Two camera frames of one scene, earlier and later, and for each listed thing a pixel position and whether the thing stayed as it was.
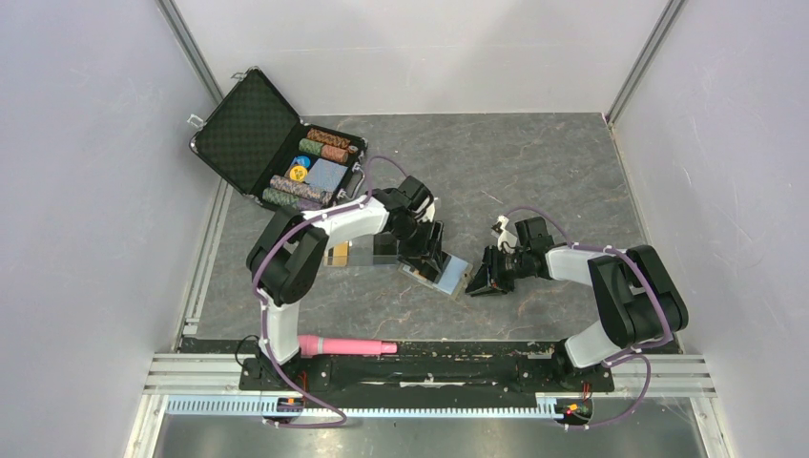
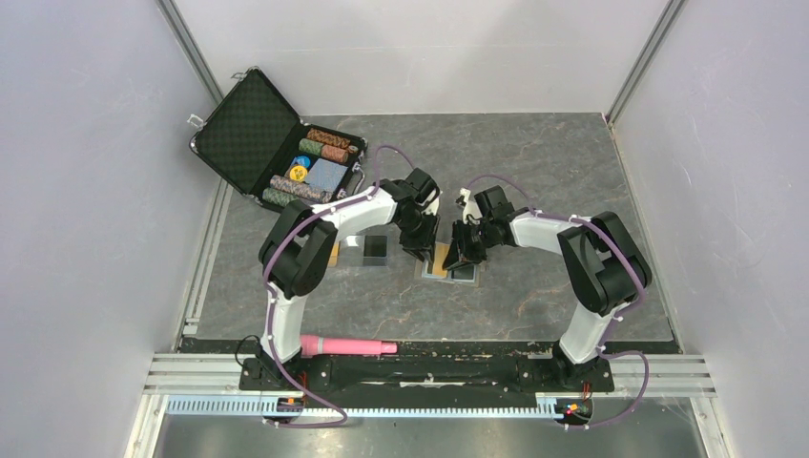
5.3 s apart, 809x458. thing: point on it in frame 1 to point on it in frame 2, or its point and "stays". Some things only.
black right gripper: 479,285 to 460,251
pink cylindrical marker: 312,345 stays
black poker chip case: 257,139 stays
